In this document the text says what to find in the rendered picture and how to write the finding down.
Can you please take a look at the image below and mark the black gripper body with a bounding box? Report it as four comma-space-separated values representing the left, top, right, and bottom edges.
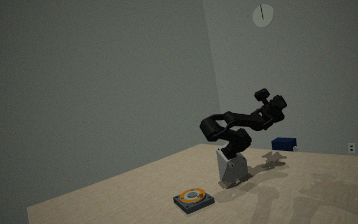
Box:
254, 88, 285, 123

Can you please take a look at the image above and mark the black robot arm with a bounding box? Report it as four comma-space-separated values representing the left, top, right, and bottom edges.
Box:
200, 95, 287, 160

